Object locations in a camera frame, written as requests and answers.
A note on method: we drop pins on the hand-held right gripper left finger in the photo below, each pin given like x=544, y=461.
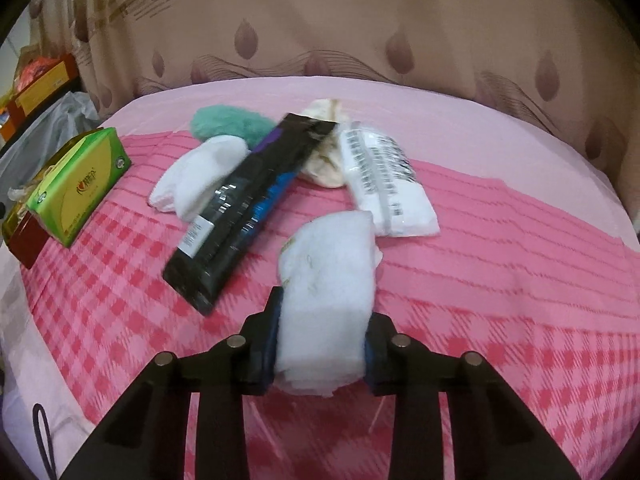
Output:
x=272, y=345

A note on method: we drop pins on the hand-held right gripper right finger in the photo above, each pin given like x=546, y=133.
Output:
x=368, y=352

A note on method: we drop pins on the white cloth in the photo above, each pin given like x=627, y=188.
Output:
x=325, y=285

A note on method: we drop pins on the black packet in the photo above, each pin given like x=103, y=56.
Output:
x=235, y=220

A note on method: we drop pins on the white printed packet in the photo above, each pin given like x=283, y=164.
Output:
x=385, y=185

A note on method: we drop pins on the white sock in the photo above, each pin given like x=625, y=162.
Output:
x=200, y=180

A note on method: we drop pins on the cream scrunchie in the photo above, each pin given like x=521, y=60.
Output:
x=325, y=165

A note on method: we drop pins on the teal fluffy scrunchie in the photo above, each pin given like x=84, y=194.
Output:
x=225, y=122

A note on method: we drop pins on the green tissue box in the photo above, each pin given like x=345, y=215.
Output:
x=75, y=185

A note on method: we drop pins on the grey plastic cover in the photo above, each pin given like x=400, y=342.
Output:
x=65, y=115

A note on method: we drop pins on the beige leaf print curtain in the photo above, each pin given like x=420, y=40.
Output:
x=400, y=20

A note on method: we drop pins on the orange cardboard box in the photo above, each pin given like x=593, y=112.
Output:
x=40, y=92

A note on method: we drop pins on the red snack packet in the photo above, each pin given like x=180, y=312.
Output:
x=40, y=67

